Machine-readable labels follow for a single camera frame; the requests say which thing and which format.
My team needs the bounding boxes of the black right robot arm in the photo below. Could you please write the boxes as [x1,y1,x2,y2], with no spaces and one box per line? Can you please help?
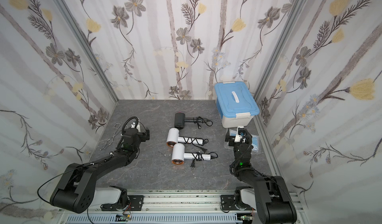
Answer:
[225,135,297,224]

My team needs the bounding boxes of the aluminium mounting rail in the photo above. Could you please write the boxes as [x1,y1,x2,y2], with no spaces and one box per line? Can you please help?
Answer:
[56,190,308,224]

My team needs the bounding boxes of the white hair dryer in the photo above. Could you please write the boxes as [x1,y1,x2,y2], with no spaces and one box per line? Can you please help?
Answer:
[166,128,209,147]
[171,143,212,164]

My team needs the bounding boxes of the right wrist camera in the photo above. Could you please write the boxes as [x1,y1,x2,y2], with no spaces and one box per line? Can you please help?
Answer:
[234,126,247,143]

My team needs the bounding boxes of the dark grey pink hair dryer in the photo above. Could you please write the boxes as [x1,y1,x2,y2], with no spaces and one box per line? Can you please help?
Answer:
[174,112,203,130]

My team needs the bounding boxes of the blue lid storage box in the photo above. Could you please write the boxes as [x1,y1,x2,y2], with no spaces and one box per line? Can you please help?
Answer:
[214,81,260,128]

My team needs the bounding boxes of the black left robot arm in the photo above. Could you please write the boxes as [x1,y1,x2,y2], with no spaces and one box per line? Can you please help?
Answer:
[49,128,150,214]

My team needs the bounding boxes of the bag of blue face masks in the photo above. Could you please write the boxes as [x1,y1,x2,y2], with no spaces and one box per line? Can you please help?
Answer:
[224,135,259,153]

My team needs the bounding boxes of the metal tongs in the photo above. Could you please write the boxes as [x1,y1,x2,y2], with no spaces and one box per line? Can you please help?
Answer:
[101,123,121,150]

